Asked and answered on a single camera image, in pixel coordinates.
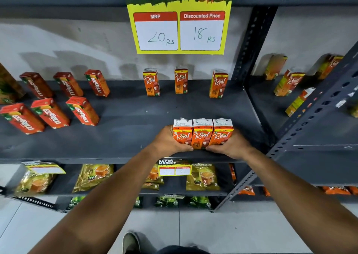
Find person's right forearm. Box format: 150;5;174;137
243;148;358;254

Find small yellow price sign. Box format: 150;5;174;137
158;159;193;177
22;161;66;175

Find group of red drink cartons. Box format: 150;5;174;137
0;69;111;135

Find person's left forearm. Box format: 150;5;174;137
28;147;160;254

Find person's right hand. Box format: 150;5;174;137
205;129;254;161

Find large yellow green price sign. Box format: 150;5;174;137
121;0;233;55

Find brown green drink carton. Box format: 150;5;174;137
0;63;26;105

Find person's dark trousers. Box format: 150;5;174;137
157;245;211;254

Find dark grey metal shelf rack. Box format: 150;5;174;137
0;0;279;213
214;0;358;211

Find person's grey shoe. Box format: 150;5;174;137
123;231;142;254

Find person's left hand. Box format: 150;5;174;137
151;125;194;159

